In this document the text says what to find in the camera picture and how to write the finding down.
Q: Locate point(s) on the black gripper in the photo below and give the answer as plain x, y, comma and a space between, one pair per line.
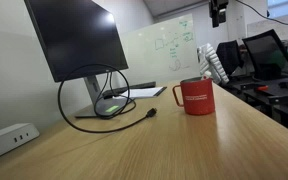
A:
217, 4

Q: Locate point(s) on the white capped marker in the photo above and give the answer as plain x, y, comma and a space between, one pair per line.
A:
206, 75

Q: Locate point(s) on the red speckled mug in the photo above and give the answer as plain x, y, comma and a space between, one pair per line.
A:
197, 98

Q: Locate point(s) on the black padded chair back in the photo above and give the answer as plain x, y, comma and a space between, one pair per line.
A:
230, 57

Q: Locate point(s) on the white ribbed chair back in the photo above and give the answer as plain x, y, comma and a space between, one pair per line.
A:
212, 63

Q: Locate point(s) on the black side desk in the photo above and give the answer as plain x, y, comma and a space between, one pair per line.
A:
277, 96

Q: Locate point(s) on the white paper notepad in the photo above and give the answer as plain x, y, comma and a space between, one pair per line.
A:
144, 92

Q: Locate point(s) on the black computer monitor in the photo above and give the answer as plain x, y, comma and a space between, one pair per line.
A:
77, 36

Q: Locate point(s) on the silver monitor stand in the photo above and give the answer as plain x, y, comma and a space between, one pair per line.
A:
95, 96

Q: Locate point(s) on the white power strip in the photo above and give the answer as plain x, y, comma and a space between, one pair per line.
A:
7, 138

